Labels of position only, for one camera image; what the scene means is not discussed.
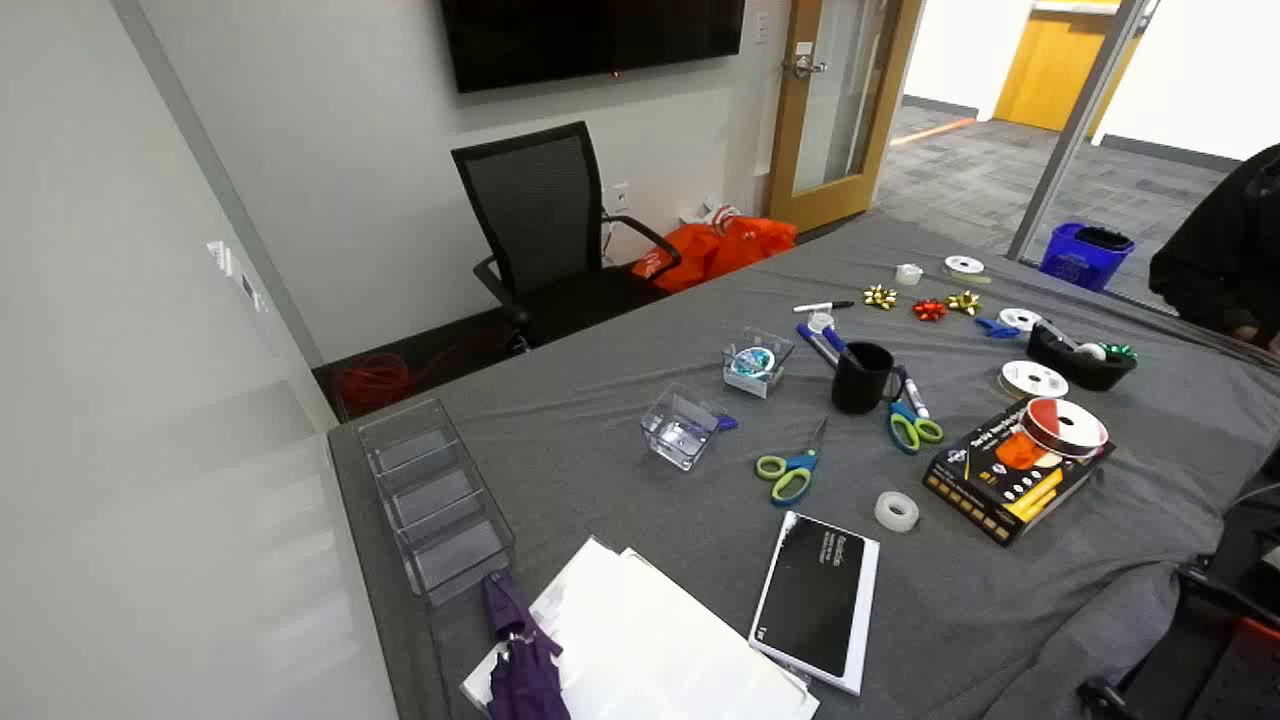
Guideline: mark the white marker with black cap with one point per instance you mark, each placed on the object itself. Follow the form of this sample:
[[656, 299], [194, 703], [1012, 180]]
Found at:
[[823, 306]]

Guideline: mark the black cup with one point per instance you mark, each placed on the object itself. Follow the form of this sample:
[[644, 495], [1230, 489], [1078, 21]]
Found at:
[[863, 384]]

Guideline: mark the clear plastic box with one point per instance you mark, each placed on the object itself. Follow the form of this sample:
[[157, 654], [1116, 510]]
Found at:
[[682, 432]]

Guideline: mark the clear box with teal tape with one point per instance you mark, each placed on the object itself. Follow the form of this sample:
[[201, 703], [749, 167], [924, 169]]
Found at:
[[756, 366]]

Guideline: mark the orange plastic bag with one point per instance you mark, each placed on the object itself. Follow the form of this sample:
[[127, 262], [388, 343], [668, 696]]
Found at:
[[712, 251]]

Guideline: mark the grey tablecloth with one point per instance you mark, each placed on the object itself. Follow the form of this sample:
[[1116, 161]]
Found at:
[[600, 505]]

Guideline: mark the black mesh office chair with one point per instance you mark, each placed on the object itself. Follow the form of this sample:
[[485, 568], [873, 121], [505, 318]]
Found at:
[[540, 212]]

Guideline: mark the green blue scissors with yellow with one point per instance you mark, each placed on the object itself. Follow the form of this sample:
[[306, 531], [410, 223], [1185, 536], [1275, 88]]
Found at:
[[796, 471]]

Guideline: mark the clear plastic tray organizer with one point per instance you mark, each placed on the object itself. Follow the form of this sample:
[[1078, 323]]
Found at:
[[443, 515]]

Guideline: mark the wooden door with glass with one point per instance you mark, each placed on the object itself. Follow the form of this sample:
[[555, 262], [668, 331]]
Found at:
[[786, 135]]

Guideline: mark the small white tape roll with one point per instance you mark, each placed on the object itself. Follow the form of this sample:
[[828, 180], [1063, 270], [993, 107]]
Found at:
[[910, 272]]

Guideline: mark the white paper stack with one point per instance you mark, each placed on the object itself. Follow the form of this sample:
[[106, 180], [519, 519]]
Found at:
[[654, 645]]

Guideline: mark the clear tape roll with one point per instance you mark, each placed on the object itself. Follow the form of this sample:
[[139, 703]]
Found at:
[[887, 515]]

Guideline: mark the red fidget spinner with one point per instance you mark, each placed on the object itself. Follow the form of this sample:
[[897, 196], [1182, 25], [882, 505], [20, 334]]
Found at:
[[928, 309]]

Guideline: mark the purple cloth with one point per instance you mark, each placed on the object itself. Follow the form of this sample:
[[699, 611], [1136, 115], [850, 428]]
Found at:
[[522, 667]]

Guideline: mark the yellow green fidget spinner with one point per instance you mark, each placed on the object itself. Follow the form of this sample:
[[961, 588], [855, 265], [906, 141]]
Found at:
[[966, 302]]

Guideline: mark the flat white disc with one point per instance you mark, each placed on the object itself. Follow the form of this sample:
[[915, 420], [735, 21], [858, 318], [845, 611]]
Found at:
[[966, 265]]

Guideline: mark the small blue object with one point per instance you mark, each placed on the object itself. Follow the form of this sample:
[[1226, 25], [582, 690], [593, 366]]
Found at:
[[993, 331]]

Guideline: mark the black orange product box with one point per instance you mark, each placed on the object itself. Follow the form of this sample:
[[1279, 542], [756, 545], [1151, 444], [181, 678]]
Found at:
[[1005, 482]]

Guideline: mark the large white disc spool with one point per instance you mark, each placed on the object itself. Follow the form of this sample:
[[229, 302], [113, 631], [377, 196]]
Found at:
[[1035, 379]]

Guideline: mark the red white tape spool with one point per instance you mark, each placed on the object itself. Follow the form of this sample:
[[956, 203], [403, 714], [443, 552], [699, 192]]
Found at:
[[1067, 427]]

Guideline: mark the black tape dispenser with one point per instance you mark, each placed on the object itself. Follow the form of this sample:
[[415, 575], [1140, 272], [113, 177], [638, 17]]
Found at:
[[1075, 362]]

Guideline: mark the blue recycling bin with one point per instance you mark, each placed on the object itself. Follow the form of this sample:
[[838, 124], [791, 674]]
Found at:
[[1087, 254]]

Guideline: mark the yellow wooden door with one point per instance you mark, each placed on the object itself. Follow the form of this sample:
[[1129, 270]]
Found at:
[[1053, 67]]

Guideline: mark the person in black clothing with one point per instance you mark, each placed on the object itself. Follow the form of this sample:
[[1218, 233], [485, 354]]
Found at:
[[1220, 254]]

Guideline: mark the black chair with red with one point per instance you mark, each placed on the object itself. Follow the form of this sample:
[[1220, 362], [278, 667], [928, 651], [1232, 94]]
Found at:
[[1206, 643]]

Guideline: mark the wall mounted black television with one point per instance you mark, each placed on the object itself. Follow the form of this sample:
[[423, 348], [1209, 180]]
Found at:
[[584, 39]]

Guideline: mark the white wall switch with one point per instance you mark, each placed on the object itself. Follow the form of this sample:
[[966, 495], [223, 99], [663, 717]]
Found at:
[[225, 256]]

